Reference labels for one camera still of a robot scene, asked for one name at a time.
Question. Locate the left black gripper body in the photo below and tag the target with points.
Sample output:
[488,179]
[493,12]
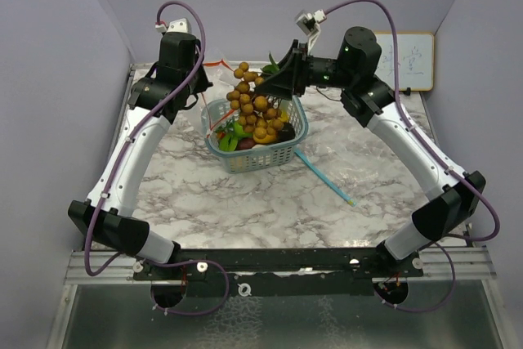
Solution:
[200,82]

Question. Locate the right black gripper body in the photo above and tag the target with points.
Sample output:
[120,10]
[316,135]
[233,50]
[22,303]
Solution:
[326,72]

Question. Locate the brown longan bunch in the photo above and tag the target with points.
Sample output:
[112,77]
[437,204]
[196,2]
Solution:
[257,113]

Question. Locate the orange mango toy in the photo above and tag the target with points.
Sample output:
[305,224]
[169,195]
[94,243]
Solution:
[266,140]

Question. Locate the green toy fruit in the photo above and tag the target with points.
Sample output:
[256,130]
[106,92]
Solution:
[238,131]

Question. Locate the teal plastic basket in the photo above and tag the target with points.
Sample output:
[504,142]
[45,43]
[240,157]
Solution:
[239,150]

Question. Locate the orange zip clear bag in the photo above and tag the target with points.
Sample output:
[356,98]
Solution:
[216,95]

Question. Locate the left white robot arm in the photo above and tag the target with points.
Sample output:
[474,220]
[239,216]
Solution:
[105,216]

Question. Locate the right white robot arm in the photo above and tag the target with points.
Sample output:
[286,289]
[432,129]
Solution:
[451,191]

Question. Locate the blue zip clear bag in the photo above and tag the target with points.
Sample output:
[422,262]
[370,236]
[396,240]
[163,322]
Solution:
[354,178]

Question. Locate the yellow toy fruit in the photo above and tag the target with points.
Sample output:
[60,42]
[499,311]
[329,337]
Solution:
[282,115]

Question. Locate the dark purple toy fruit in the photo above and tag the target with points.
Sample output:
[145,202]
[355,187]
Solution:
[287,133]

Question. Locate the small whiteboard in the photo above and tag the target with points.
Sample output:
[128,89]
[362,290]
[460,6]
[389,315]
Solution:
[416,60]

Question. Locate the green leafy toy vegetable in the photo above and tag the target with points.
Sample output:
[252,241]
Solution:
[226,137]

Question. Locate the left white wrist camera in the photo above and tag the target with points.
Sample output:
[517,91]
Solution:
[181,25]

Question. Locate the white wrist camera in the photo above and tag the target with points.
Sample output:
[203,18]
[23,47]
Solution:
[309,23]
[181,25]

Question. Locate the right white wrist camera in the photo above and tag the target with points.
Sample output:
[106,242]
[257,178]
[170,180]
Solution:
[309,23]

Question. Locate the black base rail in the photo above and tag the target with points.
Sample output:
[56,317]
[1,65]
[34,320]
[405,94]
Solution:
[278,272]

